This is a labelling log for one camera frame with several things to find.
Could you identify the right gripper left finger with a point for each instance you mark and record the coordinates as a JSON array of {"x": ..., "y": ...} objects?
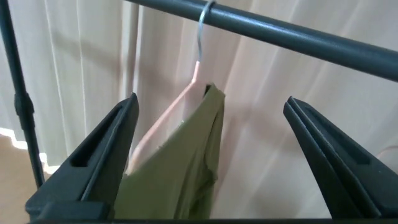
[{"x": 81, "y": 186}]

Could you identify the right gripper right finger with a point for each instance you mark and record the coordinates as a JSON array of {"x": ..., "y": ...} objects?
[{"x": 342, "y": 186}]

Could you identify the green printed shirt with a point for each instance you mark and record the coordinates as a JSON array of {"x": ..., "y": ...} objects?
[{"x": 174, "y": 174}]

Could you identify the black clothes rack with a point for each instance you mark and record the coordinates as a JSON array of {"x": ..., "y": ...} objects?
[{"x": 280, "y": 34}]

